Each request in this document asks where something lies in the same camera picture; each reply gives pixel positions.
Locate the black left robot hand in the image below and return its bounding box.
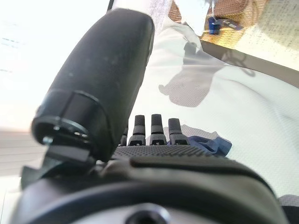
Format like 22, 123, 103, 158
9, 8, 289, 224

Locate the blue garment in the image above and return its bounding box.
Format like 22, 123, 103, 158
163, 125, 233, 157

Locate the beige bed cover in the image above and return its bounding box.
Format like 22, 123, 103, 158
130, 16, 299, 196

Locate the blue tag on basket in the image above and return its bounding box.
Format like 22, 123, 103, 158
207, 16, 241, 35

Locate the brown wicker basket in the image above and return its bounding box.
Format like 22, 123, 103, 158
168, 0, 262, 44

